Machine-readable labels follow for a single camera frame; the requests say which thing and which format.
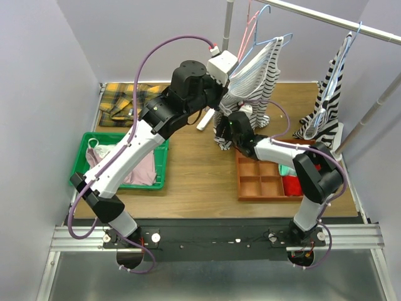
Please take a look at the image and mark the white black striped tank top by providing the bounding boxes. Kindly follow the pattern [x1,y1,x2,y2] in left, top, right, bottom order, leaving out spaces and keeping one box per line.
[213,36,284,151]

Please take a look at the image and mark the blue wire hanger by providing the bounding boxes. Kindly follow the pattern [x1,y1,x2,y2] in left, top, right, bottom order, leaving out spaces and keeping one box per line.
[230,4,294,98]

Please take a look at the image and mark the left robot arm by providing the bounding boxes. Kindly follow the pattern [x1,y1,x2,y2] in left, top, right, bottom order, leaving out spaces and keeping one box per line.
[71,58,237,248]

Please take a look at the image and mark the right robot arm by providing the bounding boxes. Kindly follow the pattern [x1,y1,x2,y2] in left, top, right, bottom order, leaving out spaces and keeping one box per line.
[220,111,346,246]

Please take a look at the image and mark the blue hanger holding top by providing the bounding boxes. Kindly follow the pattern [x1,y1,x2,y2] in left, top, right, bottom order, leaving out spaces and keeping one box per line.
[313,31,356,132]

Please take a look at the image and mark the wide striped hung tank top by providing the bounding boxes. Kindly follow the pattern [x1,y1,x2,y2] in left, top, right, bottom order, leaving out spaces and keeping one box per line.
[293,35,347,149]

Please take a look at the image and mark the brown wooden compartment box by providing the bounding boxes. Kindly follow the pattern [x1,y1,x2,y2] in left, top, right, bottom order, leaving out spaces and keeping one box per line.
[236,150,303,203]

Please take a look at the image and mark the mint green sock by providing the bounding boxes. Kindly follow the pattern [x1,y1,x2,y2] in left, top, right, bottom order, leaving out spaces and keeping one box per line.
[278,164,297,177]

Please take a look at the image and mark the metal clothes rack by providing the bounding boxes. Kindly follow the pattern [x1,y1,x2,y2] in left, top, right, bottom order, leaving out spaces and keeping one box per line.
[195,0,401,189]

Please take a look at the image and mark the red cloth left compartment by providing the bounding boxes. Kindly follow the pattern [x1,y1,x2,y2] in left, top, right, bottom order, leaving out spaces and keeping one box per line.
[282,176,303,196]

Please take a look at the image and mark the mauve pink garment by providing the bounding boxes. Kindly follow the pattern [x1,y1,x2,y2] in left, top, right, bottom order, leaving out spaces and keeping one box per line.
[85,148,157,186]

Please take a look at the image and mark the yellow plaid shirt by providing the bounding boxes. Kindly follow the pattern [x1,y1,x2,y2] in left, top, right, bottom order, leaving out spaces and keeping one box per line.
[98,83,167,127]

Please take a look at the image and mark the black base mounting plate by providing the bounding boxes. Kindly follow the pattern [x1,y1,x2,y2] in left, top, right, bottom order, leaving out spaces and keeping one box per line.
[103,218,329,264]

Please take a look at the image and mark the green plastic tray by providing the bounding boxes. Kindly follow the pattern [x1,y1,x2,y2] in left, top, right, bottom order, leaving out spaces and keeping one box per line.
[70,132,169,190]

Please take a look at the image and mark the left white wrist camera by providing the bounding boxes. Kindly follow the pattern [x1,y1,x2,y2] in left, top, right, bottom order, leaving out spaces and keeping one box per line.
[206,45,238,87]

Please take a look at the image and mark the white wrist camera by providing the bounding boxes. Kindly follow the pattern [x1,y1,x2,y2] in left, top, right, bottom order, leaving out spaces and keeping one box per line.
[239,102,253,119]
[206,45,238,87]

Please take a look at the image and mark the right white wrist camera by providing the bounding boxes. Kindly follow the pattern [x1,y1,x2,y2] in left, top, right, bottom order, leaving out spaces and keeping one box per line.
[239,102,253,119]

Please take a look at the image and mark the pink wire hanger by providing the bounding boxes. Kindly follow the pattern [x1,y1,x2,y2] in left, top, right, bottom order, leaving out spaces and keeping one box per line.
[237,0,260,62]

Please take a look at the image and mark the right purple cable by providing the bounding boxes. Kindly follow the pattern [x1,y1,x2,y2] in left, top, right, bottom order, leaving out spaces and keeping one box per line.
[247,100,347,273]

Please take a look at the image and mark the purple cable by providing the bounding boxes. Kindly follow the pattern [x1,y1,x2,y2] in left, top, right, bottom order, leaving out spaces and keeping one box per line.
[67,34,220,275]
[247,100,347,273]

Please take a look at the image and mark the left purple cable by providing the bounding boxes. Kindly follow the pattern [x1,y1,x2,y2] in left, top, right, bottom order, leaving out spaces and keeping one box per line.
[67,34,220,275]

